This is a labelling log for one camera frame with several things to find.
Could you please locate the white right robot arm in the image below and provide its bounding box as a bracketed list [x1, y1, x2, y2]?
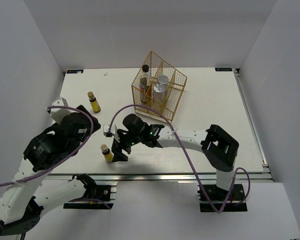
[103, 113, 239, 200]

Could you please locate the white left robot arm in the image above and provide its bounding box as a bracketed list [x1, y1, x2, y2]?
[0, 105, 101, 236]

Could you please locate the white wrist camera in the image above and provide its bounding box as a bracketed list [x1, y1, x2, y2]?
[45, 96, 71, 124]
[103, 123, 120, 143]

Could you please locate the blue corner label left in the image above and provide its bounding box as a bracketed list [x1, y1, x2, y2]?
[66, 69, 84, 74]

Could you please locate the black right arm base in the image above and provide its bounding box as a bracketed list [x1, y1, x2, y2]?
[197, 184, 248, 213]

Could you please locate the blue corner label right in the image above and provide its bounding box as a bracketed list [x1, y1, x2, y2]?
[214, 67, 233, 72]

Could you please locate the small yellow label bottle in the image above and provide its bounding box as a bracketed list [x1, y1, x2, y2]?
[100, 144, 114, 163]

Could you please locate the gold wire mesh rack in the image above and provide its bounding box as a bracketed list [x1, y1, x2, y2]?
[131, 51, 188, 122]

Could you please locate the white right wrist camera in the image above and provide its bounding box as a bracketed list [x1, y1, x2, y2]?
[103, 123, 120, 143]

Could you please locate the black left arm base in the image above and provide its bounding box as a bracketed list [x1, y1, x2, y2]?
[63, 173, 115, 210]

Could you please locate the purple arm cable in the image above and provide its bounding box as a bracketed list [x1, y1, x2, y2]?
[0, 106, 95, 223]
[109, 104, 251, 214]

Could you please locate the dark sauce bottle red label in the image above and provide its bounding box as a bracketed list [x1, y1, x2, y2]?
[139, 64, 151, 103]

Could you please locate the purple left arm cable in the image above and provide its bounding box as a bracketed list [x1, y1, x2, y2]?
[0, 106, 95, 223]

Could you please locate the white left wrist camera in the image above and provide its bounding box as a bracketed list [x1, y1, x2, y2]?
[45, 96, 71, 124]

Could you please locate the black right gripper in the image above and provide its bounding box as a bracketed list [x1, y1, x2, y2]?
[112, 129, 143, 162]

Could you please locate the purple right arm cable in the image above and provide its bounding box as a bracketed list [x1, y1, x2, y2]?
[109, 104, 251, 214]

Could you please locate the white granule jar blue label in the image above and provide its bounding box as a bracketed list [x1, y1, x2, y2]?
[153, 83, 166, 104]

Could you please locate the blue corner label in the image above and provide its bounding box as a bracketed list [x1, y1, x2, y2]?
[214, 67, 233, 72]
[66, 69, 84, 74]

